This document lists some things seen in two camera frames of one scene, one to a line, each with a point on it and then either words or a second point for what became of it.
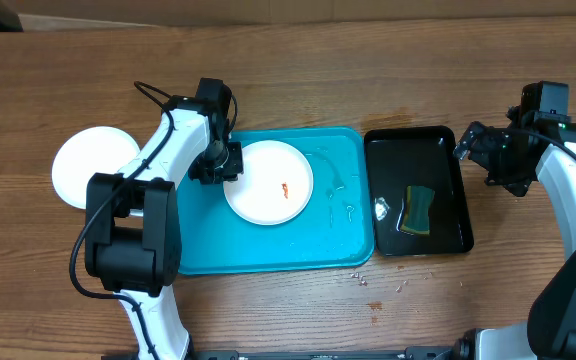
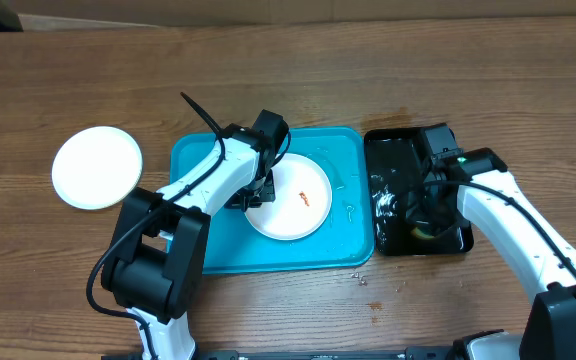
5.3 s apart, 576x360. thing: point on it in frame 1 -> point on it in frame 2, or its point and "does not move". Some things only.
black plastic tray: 424,157 does not move
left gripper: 232,174 -> 268,195
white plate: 276,184 does not move
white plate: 85,152 does not move
